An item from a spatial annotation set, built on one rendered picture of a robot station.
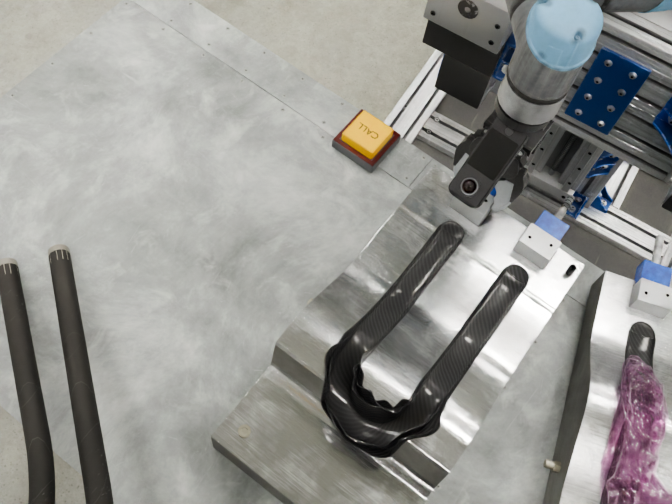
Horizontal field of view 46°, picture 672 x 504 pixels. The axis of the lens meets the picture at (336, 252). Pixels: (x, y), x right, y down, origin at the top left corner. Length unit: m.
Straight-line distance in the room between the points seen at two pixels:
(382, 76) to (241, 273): 1.35
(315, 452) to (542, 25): 0.57
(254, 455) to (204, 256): 0.32
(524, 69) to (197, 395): 0.59
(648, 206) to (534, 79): 1.26
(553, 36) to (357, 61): 1.61
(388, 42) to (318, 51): 0.22
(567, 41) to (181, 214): 0.63
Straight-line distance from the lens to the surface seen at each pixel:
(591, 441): 1.07
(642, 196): 2.14
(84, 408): 1.02
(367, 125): 1.26
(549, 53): 0.87
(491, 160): 0.98
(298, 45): 2.46
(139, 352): 1.13
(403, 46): 2.50
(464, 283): 1.10
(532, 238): 1.12
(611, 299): 1.19
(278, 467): 1.01
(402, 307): 1.07
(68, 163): 1.28
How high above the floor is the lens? 1.85
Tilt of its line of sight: 63 degrees down
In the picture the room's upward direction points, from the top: 12 degrees clockwise
